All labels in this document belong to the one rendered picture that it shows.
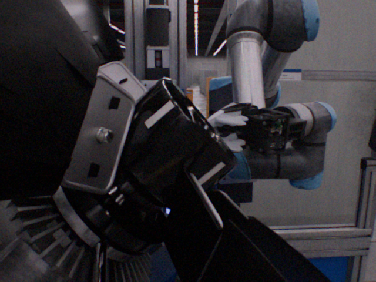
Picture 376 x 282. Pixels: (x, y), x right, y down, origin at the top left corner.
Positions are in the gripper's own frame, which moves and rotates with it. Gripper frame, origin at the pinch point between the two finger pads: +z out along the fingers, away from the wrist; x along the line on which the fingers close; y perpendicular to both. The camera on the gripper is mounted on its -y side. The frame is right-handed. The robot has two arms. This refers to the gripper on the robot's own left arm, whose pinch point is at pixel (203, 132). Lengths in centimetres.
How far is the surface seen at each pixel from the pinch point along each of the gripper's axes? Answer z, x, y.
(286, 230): -34.4, 32.2, -1.8
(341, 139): -192, 45, -62
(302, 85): -167, 8, -86
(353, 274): -50, 45, 13
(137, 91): 16.4, -8.4, 6.7
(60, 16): 27.5, -15.2, 16.4
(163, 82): 17.3, -10.3, 13.2
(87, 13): 17.7, -17.3, -4.9
